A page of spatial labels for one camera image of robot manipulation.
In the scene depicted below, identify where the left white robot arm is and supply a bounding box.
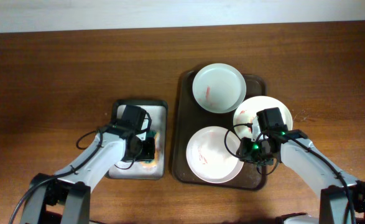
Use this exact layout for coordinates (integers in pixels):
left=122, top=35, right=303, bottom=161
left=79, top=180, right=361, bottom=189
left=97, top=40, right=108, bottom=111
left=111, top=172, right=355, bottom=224
left=15, top=105, right=152, bottom=223

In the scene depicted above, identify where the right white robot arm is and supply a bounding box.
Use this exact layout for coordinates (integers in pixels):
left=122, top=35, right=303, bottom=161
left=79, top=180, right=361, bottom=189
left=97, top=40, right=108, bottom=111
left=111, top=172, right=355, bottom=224
left=236, top=108, right=365, bottom=223

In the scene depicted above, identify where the pale green plate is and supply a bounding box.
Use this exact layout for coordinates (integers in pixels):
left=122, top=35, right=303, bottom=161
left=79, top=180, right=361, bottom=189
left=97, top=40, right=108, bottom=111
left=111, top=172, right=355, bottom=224
left=192, top=63, right=247, bottom=114

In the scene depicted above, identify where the brown plastic serving tray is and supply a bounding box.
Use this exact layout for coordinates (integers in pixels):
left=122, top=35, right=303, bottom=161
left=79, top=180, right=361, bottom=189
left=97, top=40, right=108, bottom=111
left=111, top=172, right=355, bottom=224
left=172, top=70, right=267, bottom=191

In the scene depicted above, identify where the cream white plate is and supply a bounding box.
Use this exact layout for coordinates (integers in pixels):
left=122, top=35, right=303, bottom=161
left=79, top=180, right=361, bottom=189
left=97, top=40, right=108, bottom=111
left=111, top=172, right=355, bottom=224
left=233, top=96, right=293, bottom=130

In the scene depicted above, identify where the small black soapy tray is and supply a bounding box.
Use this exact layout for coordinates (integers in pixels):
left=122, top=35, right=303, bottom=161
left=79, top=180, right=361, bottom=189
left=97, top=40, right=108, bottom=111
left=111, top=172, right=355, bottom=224
left=106, top=100, right=168, bottom=180

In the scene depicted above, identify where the pink white plate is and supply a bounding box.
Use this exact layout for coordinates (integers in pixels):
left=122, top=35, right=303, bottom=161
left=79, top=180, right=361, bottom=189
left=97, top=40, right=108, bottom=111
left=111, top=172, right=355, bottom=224
left=186, top=126, right=243, bottom=184

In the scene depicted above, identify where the green and yellow sponge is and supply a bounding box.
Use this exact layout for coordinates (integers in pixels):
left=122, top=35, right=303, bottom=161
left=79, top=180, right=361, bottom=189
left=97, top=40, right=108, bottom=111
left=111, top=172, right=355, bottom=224
left=136, top=131, right=160, bottom=169

